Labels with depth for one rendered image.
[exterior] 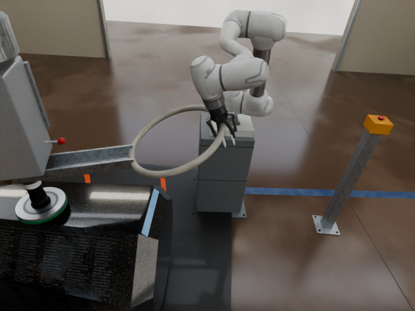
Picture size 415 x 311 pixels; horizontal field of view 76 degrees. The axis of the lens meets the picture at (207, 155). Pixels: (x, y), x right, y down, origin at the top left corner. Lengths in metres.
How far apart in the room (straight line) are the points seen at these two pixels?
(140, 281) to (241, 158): 1.13
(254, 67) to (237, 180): 1.34
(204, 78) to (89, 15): 5.22
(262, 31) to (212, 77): 0.55
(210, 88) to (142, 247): 0.79
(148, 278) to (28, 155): 0.75
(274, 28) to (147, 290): 1.42
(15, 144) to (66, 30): 5.31
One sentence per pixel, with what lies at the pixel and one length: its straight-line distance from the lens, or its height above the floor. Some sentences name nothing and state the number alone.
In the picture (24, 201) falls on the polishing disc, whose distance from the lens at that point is 1.57.
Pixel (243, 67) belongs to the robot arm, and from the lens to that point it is 1.01.
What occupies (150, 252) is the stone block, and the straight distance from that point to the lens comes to 1.39.
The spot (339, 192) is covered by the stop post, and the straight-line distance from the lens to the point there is 2.35.
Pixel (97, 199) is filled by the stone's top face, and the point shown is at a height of 0.80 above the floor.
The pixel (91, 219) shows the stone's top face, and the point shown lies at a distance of 1.44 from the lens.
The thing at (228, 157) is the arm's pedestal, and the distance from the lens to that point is 2.04.
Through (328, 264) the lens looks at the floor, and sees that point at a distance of 2.43.
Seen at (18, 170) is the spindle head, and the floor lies 1.15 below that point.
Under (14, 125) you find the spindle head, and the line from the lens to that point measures 1.15.
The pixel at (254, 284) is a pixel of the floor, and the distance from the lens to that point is 2.15.
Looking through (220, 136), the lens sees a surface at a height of 1.25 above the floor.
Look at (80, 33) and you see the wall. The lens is 6.30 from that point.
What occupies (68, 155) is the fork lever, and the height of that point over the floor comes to 1.09.
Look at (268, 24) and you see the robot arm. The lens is 1.51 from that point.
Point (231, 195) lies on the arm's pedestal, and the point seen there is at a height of 0.23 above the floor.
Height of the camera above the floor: 1.86
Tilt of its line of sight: 37 degrees down
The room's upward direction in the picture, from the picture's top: 5 degrees clockwise
